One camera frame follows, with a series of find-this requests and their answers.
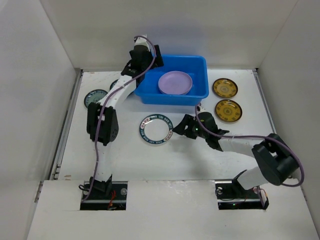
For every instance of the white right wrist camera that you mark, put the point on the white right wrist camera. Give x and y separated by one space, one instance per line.
200 109

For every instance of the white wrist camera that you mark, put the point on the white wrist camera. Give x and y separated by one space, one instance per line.
141 41
200 109

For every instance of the yellow patterned plate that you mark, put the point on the yellow patterned plate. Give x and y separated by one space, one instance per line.
225 88
228 111

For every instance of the blue plastic bin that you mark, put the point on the blue plastic bin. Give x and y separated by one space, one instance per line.
194 66

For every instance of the teal patterned plate far left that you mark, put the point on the teal patterned plate far left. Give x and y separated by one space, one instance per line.
94 96

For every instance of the yellow patterned plate lower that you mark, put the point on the yellow patterned plate lower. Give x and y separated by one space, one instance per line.
228 111

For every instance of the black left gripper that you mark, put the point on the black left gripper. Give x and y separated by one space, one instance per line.
159 61

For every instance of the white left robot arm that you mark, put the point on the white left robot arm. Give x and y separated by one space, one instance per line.
102 122

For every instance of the yellow patterned plate upper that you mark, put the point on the yellow patterned plate upper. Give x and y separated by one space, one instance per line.
225 88

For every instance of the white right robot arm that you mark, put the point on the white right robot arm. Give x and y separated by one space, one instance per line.
275 161

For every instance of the purple plate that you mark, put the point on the purple plate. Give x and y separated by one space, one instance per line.
175 83

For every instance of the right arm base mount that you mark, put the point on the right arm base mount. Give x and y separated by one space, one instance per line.
232 196

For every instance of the teal patterned plate near bin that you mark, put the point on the teal patterned plate near bin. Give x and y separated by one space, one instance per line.
113 84

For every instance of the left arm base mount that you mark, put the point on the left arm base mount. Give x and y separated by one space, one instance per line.
110 195

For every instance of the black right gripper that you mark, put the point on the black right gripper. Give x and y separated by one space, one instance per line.
187 126

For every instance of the white plate dark lettered rim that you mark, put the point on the white plate dark lettered rim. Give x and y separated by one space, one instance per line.
156 129

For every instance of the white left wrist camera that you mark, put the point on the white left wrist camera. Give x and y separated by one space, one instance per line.
141 41

